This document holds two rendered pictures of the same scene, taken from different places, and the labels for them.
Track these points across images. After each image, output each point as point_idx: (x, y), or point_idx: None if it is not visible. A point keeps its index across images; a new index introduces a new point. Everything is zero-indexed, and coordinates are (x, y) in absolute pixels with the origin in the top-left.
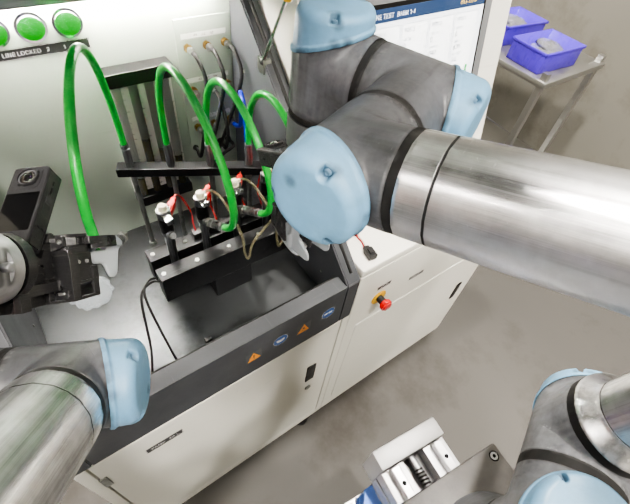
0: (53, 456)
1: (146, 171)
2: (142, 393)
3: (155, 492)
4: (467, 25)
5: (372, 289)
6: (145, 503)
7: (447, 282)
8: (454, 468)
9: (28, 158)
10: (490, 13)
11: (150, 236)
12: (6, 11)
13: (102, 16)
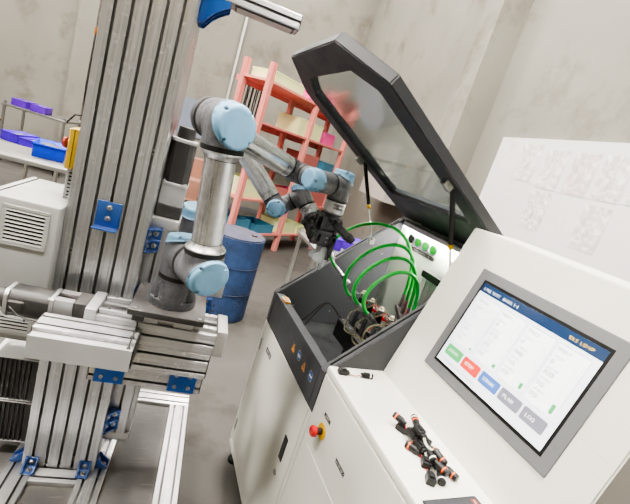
0: (262, 179)
1: (396, 309)
2: (271, 208)
3: (246, 401)
4: (570, 365)
5: (323, 405)
6: (243, 402)
7: None
8: (205, 311)
9: (396, 287)
10: (615, 385)
11: None
12: (425, 238)
13: (442, 254)
